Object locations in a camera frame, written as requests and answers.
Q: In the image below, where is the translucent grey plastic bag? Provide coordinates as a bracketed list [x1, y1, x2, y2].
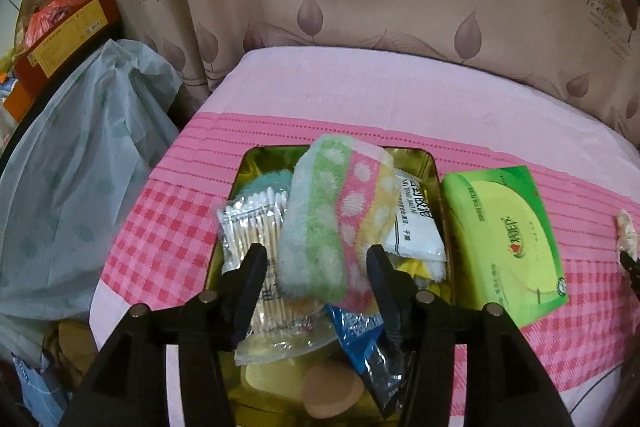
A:
[0, 38, 183, 358]

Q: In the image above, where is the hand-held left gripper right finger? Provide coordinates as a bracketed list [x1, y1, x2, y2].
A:
[366, 244, 576, 427]

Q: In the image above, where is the brown paper bag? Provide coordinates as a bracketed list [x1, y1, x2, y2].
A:
[47, 319, 98, 390]

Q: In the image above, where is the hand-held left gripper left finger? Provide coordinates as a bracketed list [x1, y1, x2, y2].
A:
[62, 243, 269, 427]

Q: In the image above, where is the dotted striped towel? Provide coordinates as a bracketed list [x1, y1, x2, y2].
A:
[276, 134, 401, 313]

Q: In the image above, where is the yellow plush toy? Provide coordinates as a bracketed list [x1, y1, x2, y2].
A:
[397, 257, 446, 303]

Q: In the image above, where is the beige makeup sponge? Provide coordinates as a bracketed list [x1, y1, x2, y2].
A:
[301, 359, 366, 420]

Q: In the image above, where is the red plastic bag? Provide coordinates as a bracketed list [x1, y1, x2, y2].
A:
[25, 0, 76, 48]

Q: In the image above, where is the teal fluffy puff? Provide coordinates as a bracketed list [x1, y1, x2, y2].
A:
[239, 171, 296, 202]

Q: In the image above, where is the blue and black packet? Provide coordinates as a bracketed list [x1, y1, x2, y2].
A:
[326, 303, 408, 419]

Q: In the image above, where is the beige leaf print curtain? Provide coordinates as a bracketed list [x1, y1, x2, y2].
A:
[27, 0, 640, 138]

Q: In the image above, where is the orange box with yellow label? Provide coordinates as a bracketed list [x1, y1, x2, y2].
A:
[15, 0, 118, 80]

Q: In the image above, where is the cream fluffy item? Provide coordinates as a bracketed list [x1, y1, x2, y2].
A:
[615, 209, 640, 258]

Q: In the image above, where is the gold tin box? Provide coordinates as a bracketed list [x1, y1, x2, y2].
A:
[220, 146, 441, 427]

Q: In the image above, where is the blue bag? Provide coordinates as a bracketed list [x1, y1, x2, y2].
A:
[12, 354, 68, 427]

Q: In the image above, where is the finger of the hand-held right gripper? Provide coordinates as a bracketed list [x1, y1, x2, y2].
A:
[619, 252, 640, 295]

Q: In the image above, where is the small orange box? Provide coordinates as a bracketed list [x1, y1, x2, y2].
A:
[2, 84, 31, 120]

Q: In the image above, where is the green tissue pack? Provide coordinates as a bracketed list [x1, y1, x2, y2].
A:
[440, 166, 570, 329]

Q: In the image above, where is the white printed sachet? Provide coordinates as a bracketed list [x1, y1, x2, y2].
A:
[392, 169, 447, 263]

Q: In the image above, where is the pink checked cloth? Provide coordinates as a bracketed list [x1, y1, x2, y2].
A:
[89, 47, 640, 427]

